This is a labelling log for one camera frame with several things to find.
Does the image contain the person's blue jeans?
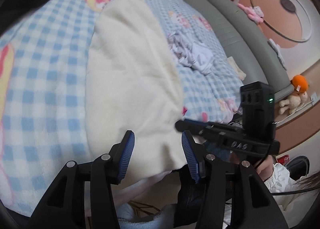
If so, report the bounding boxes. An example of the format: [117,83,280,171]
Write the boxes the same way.
[175,164,208,227]

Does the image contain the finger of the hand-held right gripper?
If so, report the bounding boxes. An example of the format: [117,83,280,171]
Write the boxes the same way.
[175,119,212,133]

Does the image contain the blue checkered printed blanket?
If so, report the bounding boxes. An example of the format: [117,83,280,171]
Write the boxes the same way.
[0,0,244,211]

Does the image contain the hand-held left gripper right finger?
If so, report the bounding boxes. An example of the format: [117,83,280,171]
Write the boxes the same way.
[181,130,289,229]

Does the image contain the pink and cream sweatshirt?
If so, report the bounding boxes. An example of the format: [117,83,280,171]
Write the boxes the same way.
[85,0,187,178]

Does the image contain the light blue fluffy slipper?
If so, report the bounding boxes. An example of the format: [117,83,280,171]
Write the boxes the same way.
[116,203,175,229]

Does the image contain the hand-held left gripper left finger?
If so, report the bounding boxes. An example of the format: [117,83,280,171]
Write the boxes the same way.
[25,130,135,229]

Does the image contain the red box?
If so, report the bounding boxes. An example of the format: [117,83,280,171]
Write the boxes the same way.
[277,154,290,167]

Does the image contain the white plush item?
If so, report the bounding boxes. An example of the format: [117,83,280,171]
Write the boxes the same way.
[267,39,287,71]

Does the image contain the person's right hand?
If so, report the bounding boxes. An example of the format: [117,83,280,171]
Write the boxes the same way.
[257,156,274,182]

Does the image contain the person's long hair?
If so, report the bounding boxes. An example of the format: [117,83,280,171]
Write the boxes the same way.
[295,171,320,192]

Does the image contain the grey padded bed headboard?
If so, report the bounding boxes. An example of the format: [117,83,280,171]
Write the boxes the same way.
[179,0,294,110]

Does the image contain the person's right forearm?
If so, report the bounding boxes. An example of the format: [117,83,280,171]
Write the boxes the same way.
[264,163,320,219]

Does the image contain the small cream cloth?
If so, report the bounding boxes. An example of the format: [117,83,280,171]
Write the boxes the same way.
[227,57,247,81]

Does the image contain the crumpled white garment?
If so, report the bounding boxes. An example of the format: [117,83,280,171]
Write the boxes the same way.
[167,30,215,76]

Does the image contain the beige bunny plush toy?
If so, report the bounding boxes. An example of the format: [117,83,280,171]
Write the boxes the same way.
[279,90,308,115]

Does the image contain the pink and white plush toy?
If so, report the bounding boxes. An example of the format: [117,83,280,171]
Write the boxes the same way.
[237,3,265,24]

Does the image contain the orange plush toy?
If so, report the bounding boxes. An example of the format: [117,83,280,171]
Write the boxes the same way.
[290,75,309,93]

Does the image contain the round orange wall decoration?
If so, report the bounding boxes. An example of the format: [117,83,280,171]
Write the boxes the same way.
[237,0,313,49]

